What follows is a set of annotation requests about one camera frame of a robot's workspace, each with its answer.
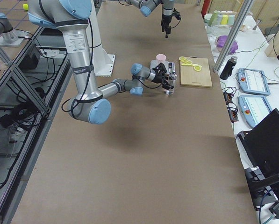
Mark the black monitor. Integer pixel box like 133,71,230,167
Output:
240,109,279,200

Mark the lemon slice top right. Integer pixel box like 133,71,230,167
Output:
179,56,186,61

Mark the bamboo cutting board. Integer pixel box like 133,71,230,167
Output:
179,57,212,88

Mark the pink plastic cup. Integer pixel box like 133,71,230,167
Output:
156,54,166,61

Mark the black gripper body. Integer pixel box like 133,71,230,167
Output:
152,70,165,84
161,8,174,32

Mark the aluminium frame post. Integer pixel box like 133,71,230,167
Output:
213,0,254,73

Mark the yellow plastic knife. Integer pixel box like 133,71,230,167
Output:
181,63,197,67

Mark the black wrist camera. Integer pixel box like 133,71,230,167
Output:
172,8,181,21

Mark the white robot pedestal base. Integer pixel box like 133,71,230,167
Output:
86,0,115,77

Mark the upper teach pendant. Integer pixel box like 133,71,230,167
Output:
237,68,271,96

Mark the lemon slice front left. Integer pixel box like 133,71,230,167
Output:
193,66,202,71

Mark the yellow cup on side table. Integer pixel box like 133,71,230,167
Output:
220,14,229,25

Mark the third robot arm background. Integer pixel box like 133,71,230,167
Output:
0,13,23,47

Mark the lower teach pendant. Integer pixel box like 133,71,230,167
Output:
238,95,272,128

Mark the glass sauce bottle metal cap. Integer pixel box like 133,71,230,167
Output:
165,73,177,95

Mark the black water bottle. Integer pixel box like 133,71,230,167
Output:
220,56,238,80

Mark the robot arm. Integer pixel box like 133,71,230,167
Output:
118,0,181,38
28,0,174,124

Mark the green cup on side table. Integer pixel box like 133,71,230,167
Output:
208,10,220,27

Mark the teach pendant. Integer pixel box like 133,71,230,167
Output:
237,68,271,96
238,95,272,128

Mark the digital kitchen scale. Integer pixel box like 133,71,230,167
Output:
150,59,176,75

